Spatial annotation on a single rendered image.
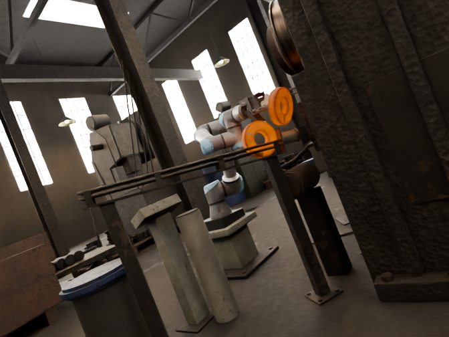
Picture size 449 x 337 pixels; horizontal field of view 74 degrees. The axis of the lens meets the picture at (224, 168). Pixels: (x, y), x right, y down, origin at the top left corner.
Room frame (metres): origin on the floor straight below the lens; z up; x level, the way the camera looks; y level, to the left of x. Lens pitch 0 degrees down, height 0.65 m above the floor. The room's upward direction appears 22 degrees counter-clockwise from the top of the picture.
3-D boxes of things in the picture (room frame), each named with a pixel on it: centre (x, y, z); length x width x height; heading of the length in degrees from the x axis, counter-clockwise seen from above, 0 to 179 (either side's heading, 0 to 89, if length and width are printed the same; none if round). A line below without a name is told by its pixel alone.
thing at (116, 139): (6.77, 2.01, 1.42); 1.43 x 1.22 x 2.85; 56
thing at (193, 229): (1.41, 0.24, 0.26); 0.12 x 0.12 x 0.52
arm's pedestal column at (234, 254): (2.03, 0.14, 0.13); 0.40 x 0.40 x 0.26; 49
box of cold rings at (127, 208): (4.87, 1.11, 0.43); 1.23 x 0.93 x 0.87; 139
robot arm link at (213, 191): (2.03, 0.12, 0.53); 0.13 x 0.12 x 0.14; 99
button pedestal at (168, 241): (1.48, 0.39, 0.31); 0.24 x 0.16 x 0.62; 141
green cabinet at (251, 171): (5.52, -0.32, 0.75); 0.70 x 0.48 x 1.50; 141
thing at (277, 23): (1.54, -0.61, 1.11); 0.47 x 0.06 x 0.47; 141
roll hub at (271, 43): (1.60, -0.53, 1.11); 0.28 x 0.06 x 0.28; 141
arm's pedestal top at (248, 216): (2.03, 0.14, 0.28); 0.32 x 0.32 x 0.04; 49
